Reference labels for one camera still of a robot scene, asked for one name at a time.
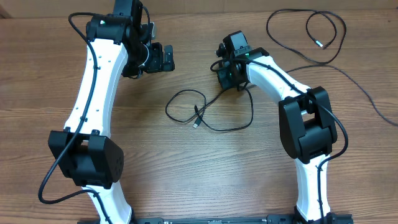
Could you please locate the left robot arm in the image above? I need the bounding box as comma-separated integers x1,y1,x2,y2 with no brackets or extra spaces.
48,1,175,223

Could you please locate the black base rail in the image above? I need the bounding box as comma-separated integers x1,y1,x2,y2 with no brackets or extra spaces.
77,213,354,224

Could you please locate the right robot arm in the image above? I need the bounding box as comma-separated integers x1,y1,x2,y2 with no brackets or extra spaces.
215,31,337,223

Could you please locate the long black usb cable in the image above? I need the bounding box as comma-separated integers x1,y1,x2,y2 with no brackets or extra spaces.
266,8,348,66

